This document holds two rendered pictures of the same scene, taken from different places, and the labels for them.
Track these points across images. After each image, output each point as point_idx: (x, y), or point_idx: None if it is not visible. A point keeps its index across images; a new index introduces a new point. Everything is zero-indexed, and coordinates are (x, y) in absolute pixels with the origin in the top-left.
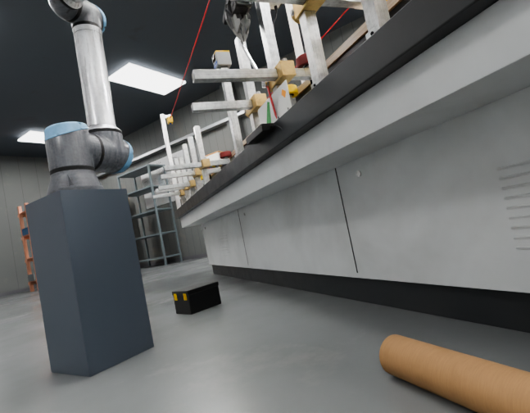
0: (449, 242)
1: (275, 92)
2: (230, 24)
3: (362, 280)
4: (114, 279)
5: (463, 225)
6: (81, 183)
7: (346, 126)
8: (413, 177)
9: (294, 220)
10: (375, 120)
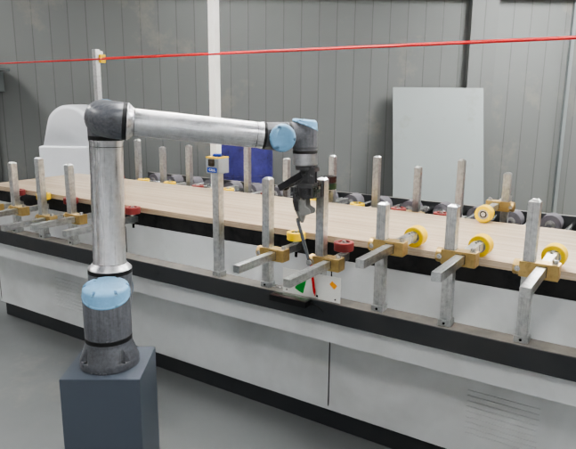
0: (422, 414)
1: (320, 275)
2: (296, 206)
3: (328, 409)
4: (152, 446)
5: (435, 408)
6: (134, 356)
7: (394, 347)
8: (408, 366)
9: (251, 333)
10: (422, 361)
